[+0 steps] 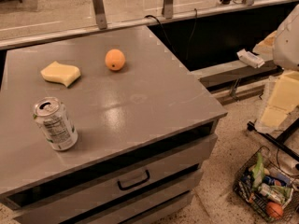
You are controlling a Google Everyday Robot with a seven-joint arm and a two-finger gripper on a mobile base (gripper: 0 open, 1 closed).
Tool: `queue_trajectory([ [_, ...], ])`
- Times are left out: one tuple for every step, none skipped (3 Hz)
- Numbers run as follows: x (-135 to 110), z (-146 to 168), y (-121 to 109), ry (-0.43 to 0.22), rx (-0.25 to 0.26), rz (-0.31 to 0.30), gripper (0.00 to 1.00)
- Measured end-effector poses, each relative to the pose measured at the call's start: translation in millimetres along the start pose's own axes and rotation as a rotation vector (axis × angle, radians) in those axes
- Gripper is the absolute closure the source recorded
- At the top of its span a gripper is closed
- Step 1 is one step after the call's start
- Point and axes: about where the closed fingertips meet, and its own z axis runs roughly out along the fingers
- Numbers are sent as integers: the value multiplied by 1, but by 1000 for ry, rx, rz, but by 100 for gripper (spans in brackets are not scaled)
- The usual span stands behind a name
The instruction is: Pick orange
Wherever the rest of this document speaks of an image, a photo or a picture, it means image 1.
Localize grey drawer cabinet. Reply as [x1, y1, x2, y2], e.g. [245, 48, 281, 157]
[0, 27, 225, 224]

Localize white packet on ledge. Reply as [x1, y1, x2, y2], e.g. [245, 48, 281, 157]
[236, 49, 264, 68]

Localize metal railing bar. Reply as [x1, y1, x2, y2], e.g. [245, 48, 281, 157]
[0, 0, 297, 50]

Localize black wire basket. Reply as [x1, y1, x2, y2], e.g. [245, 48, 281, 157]
[233, 147, 299, 224]

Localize black cable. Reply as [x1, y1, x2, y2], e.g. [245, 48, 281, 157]
[144, 7, 199, 61]

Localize silver green soda can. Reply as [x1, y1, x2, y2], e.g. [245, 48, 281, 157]
[33, 97, 78, 151]

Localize black drawer handle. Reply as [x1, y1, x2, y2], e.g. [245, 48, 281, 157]
[117, 170, 150, 191]

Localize blue can in basket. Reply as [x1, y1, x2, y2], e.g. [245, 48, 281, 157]
[263, 175, 287, 187]

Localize yellow sponge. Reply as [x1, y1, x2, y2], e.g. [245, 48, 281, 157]
[40, 62, 81, 88]

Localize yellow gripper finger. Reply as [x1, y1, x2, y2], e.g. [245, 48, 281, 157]
[253, 31, 277, 58]
[255, 71, 299, 133]

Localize orange ball in basket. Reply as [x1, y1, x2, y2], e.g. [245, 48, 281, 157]
[266, 202, 283, 219]

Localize green snack bag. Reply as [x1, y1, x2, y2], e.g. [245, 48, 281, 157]
[252, 152, 264, 190]

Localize orange fruit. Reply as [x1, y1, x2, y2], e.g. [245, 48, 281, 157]
[105, 49, 125, 71]

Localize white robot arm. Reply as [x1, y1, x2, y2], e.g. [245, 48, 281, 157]
[255, 5, 299, 133]

